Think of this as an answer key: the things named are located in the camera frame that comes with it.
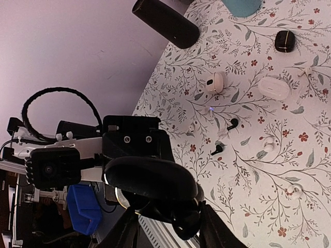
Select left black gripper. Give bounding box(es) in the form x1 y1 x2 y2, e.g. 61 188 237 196
101 115 173 168

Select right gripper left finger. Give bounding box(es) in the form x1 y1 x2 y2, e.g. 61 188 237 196
97 207 139 248

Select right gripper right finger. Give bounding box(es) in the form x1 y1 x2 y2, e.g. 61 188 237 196
199 201 246 248

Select black gold-trim charging case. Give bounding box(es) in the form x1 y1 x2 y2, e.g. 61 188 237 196
104 157 204 240

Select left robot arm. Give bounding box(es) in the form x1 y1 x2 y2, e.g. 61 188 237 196
1 115 174 167

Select cream case left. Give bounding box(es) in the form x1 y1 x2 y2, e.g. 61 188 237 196
205 71 227 94

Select white oval charging case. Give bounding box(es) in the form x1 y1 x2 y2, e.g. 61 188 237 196
258 76 290 101

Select small black charging case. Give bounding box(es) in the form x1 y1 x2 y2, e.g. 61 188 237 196
274 30 296 53

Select blue storage bin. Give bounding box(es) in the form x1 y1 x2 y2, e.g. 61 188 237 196
67 184 103 236

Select white earbud far left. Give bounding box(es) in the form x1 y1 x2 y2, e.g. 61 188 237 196
187 123 196 133

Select black earbud lower left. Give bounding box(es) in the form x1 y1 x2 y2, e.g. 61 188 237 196
211 145 223 156

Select black earbud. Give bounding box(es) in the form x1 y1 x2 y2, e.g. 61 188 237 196
227 118 239 131
211 145 223 156

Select white clip earbud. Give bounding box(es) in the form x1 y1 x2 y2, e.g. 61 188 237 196
287 184 303 200

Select white earbud centre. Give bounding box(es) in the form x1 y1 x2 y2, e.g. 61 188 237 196
263 136 275 152

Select black earbud upper left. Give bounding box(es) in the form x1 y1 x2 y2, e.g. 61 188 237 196
227 118 239 131

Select black tapered vase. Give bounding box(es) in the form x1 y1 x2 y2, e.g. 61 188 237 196
132 0 200 49

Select teal tapered vase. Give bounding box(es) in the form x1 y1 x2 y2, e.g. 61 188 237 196
222 0 262 18

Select white stem earbud far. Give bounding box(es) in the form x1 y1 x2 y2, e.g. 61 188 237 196
297 67 313 77

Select aluminium front rail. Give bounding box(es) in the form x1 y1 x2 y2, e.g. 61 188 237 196
139 215 200 248

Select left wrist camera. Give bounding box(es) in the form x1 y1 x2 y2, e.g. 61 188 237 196
24 147 104 191

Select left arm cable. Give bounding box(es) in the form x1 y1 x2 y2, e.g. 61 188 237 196
22 87 104 137

